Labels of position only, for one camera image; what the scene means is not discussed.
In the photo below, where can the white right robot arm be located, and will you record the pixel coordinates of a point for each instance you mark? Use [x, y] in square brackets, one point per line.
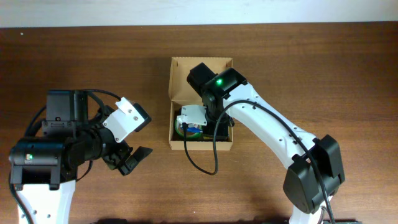
[314, 166]

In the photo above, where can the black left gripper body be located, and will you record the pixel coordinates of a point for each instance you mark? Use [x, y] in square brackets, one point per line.
[117, 156]

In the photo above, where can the brown cardboard box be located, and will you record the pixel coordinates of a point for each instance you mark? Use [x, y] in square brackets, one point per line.
[181, 93]

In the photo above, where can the blue ballpoint pen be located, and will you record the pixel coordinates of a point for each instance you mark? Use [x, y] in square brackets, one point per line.
[194, 130]

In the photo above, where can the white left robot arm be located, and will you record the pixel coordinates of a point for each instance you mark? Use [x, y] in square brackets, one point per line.
[78, 128]

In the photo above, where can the green tape roll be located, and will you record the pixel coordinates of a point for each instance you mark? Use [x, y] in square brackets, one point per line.
[190, 136]

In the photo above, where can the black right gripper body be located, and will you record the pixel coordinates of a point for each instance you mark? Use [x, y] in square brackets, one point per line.
[219, 128]

